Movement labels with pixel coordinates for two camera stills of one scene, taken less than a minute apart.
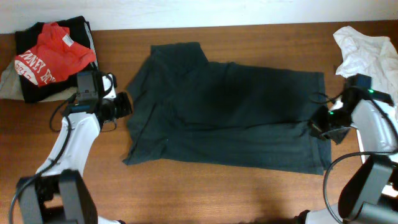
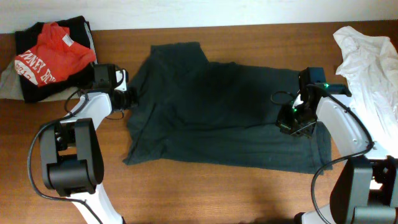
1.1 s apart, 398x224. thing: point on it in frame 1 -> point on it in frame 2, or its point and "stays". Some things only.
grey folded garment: x=11 y=88 stays
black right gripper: x=318 y=130 -> x=285 y=126
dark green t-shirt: x=184 y=109 stays
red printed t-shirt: x=54 y=56 stays
